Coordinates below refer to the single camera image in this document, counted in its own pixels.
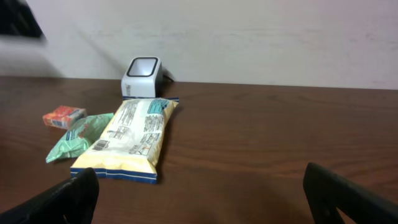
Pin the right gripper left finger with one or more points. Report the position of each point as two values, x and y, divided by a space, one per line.
71 201

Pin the orange tissue pack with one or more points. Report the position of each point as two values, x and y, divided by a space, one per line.
64 117

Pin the large white snack bag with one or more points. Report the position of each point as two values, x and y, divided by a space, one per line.
130 145

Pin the teal small snack packet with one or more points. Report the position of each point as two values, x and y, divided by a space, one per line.
79 137

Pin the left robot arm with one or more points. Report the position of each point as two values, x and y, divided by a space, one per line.
18 20

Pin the white barcode scanner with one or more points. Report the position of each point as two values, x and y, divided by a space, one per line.
143 78

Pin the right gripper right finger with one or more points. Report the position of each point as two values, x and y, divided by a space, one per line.
328 194

